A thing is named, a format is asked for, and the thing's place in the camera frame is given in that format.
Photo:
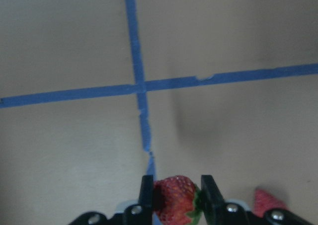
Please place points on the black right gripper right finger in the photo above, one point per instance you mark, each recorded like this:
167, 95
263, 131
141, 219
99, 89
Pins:
218, 211

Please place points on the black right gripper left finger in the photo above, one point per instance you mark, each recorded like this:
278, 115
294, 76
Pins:
140, 213

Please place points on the red strawberry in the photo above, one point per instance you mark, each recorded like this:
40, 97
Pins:
264, 201
177, 200

